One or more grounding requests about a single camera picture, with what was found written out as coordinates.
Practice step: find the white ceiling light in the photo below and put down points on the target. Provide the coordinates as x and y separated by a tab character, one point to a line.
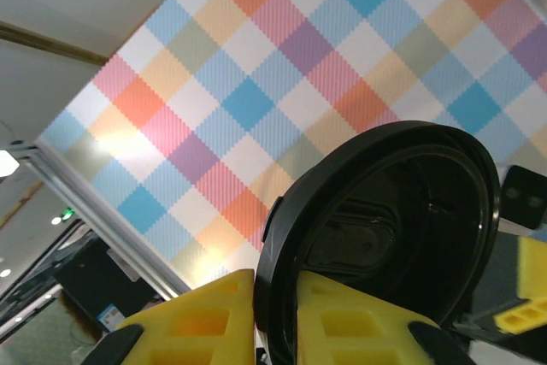
7	163

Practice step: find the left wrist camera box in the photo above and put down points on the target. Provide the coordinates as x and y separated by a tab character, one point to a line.
525	198

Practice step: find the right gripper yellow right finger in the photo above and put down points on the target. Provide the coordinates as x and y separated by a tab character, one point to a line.
350	331

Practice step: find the aluminium frame post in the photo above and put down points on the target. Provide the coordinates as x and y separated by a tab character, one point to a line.
107	215

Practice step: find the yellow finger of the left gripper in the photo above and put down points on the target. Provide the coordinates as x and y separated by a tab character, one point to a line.
523	317
533	266

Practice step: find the green exit sign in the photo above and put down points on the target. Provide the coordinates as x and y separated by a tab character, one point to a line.
67	213

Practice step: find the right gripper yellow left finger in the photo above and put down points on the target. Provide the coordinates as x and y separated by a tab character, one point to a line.
201	322

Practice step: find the dark monitor screen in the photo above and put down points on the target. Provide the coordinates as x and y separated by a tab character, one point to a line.
102	284

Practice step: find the black plastic cup lid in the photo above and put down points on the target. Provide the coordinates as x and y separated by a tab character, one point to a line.
384	194

